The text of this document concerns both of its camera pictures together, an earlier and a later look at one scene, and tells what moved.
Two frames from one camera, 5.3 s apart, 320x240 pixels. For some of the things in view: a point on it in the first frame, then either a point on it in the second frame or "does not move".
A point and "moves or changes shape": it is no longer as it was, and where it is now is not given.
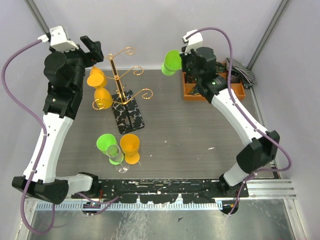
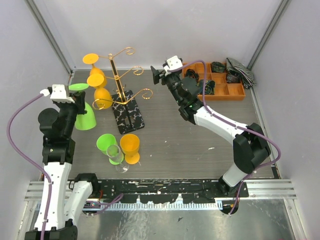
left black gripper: [95, 55] -> [80, 97]
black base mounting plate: [162, 191] does not move
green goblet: [107, 143] does not move
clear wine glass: [116, 157] does not move
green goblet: [173, 62] moves or changes shape
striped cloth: [246, 75] does not move
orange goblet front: [129, 144] does not move
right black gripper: [184, 56] -> [156, 75]
